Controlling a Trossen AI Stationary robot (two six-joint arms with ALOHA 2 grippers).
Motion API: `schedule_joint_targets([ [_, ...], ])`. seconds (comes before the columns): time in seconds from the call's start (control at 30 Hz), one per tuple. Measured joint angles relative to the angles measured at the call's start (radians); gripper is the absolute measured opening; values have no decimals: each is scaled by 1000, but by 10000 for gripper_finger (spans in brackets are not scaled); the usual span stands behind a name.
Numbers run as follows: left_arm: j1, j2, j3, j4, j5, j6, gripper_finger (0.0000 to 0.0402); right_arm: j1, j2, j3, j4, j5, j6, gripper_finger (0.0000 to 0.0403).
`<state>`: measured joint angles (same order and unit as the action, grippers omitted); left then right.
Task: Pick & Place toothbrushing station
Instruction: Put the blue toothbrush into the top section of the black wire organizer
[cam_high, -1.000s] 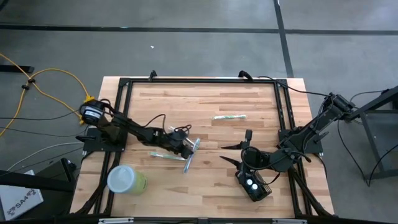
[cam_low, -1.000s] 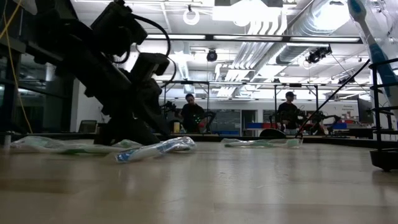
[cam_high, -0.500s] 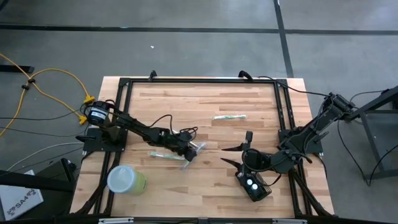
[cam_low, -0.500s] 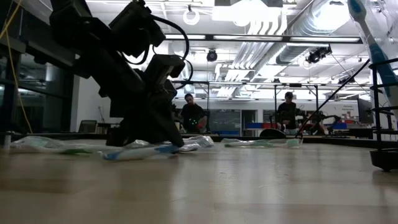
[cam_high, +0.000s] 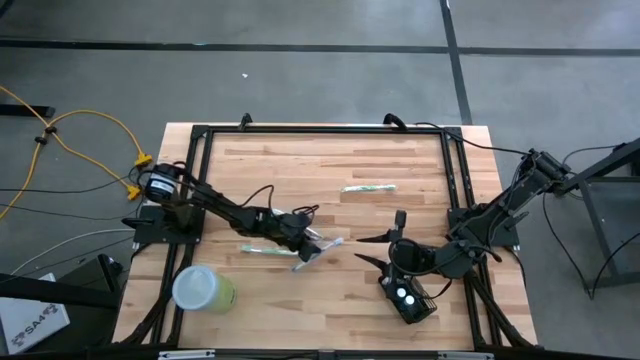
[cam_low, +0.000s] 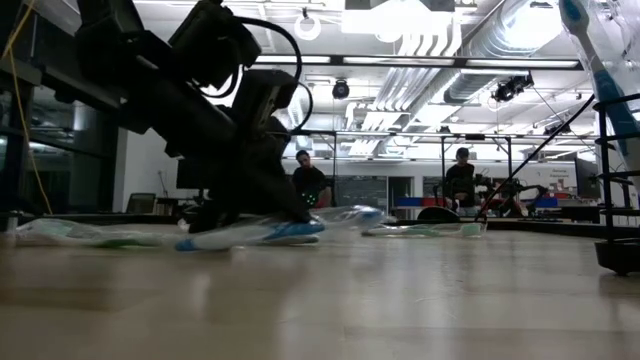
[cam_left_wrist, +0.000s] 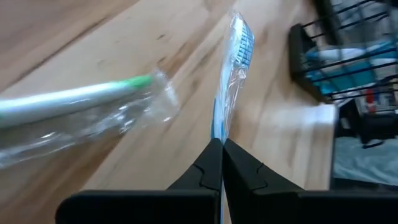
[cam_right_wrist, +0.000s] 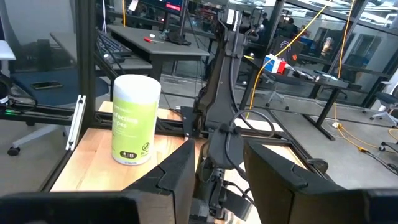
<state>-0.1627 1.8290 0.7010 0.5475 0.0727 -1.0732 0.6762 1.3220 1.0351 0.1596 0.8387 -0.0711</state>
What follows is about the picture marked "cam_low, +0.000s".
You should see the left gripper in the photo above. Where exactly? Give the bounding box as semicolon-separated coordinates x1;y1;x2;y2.
187;68;314;235

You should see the blue toothbrush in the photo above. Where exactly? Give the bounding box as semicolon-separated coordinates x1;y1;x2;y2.
558;0;640;174
173;203;387;253

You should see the green toothbrush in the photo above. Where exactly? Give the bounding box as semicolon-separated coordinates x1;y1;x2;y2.
13;217;184;250
360;220;489;239

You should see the person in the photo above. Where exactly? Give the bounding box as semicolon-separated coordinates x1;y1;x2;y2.
443;146;480;212
291;148;335;209

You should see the black office chair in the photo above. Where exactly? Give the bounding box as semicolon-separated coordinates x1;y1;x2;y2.
124;192;157;215

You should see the overhead light bar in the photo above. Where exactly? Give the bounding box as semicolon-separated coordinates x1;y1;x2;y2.
249;51;586;71

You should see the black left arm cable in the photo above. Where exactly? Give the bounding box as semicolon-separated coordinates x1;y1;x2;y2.
199;14;315;137

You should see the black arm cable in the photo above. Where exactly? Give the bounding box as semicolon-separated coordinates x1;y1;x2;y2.
473;93;599;223
199;14;315;137

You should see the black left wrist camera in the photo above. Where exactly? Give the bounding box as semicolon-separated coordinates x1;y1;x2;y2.
168;0;263;90

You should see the yellow extension cord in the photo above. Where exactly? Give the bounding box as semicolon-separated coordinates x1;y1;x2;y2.
0;0;54;216

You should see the silver ventilation duct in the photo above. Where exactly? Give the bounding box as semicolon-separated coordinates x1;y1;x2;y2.
442;0;571;106

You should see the black ceiling camera rig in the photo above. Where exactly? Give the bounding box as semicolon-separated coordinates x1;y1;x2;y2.
490;72;535;104

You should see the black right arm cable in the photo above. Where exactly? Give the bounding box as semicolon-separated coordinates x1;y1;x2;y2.
473;93;599;223

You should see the black wire basket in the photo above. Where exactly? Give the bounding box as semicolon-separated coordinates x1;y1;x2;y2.
590;92;640;276

